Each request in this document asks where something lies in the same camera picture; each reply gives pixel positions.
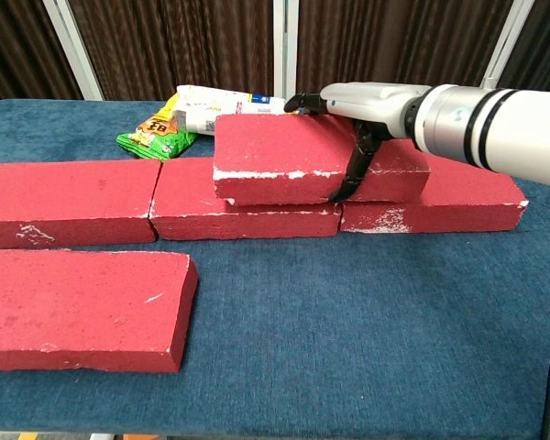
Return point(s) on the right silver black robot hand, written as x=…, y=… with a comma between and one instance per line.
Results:
x=371, y=103

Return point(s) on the red foam brick chipped white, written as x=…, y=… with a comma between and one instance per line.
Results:
x=279, y=146

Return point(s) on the red foam brick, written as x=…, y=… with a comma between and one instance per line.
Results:
x=64, y=197
x=73, y=302
x=243, y=222
x=463, y=201

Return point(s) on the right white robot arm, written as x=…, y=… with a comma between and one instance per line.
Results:
x=509, y=128

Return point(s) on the brown corrugated partition panel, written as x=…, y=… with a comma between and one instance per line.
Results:
x=394, y=41
x=174, y=41
x=14, y=46
x=547, y=41

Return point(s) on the white snack package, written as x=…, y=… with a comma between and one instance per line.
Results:
x=201, y=103

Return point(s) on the green yellow snack bag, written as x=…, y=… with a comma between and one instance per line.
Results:
x=160, y=139

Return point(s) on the blue table cloth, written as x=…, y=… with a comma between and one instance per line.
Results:
x=348, y=344

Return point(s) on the white partition post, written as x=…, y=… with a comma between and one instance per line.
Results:
x=73, y=50
x=509, y=41
x=285, y=50

